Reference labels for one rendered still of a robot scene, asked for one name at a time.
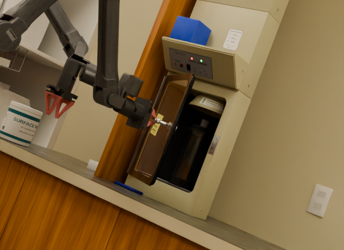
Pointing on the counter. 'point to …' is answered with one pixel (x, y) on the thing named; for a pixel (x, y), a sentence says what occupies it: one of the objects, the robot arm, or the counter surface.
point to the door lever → (159, 122)
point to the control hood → (218, 65)
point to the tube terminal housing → (249, 34)
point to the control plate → (176, 54)
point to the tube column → (251, 1)
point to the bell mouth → (208, 105)
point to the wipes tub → (20, 124)
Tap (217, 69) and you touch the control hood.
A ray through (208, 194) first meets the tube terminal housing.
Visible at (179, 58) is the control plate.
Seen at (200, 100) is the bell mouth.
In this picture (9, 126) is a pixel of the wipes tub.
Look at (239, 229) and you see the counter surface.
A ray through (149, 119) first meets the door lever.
